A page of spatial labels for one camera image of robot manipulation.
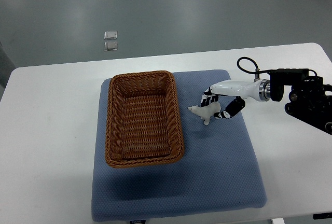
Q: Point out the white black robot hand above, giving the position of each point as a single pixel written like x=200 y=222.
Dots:
x=258 y=90

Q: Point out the white bear figurine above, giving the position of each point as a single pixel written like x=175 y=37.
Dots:
x=206 y=112

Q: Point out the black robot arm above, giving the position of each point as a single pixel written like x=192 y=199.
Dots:
x=308 y=100

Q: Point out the brown wicker basket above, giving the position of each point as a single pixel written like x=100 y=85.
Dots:
x=143 y=125

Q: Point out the blue textured mat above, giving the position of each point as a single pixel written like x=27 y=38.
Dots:
x=218 y=171

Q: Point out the lower metal floor plate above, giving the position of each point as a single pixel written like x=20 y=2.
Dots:
x=110 y=45

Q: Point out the metal floor plate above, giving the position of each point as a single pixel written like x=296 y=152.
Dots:
x=109 y=35
x=110 y=45

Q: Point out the upper metal floor plate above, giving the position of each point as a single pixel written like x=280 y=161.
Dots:
x=109 y=35

